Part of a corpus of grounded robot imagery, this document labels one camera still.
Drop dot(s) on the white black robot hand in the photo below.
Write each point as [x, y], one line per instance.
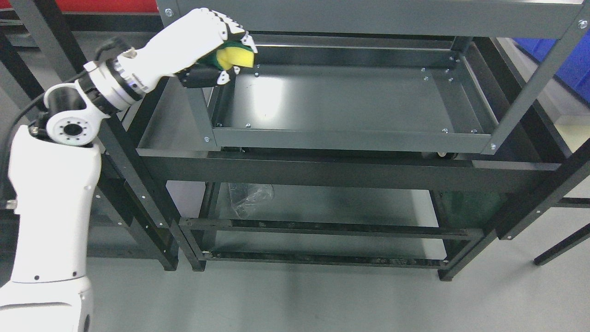
[180, 45]

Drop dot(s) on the green yellow sponge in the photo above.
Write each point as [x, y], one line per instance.
[229, 55]

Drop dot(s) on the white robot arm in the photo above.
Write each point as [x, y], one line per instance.
[54, 167]

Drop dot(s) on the black metal shelf rack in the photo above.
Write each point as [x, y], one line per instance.
[128, 192]

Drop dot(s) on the grey metal shelf cart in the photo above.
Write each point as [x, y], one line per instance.
[396, 133]

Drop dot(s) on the clear plastic bag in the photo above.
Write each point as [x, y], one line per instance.
[245, 199]

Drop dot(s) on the blue plastic bin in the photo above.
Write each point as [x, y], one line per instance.
[575, 70]

